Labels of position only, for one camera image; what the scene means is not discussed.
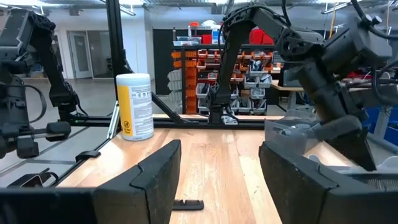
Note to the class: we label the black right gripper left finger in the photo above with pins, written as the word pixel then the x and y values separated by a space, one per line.
pixel 140 196

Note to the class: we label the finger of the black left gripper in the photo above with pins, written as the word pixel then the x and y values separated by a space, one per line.
pixel 337 127
pixel 356 149

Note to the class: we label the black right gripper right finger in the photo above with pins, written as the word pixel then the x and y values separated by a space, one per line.
pixel 304 193

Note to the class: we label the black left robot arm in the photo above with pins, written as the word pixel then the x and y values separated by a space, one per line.
pixel 233 46

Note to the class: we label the blue crate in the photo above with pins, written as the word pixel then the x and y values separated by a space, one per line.
pixel 390 130

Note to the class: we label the wooden desk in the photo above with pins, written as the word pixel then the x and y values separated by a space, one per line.
pixel 289 88

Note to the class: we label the black box on desk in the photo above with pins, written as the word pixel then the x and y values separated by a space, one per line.
pixel 289 77

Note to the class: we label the black table edge clamp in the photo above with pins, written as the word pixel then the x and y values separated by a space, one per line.
pixel 88 155

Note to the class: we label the white yellow wipes canister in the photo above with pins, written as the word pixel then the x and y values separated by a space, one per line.
pixel 136 107

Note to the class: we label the red storage boxes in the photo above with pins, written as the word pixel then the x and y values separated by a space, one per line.
pixel 261 35

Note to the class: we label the small black grey-faced device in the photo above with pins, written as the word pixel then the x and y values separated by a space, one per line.
pixel 31 181

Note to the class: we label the shelf with orange bins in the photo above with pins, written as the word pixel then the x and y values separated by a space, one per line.
pixel 191 71

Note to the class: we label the black partition panel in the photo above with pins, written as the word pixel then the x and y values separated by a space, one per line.
pixel 161 62

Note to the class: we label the grey door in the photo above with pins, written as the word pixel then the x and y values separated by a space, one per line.
pixel 81 53

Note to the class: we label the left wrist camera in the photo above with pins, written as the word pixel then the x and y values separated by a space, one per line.
pixel 363 96

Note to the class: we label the silver frame bracket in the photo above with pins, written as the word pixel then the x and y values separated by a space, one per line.
pixel 113 121

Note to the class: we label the white arm base bracket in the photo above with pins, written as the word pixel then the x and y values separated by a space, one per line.
pixel 229 119

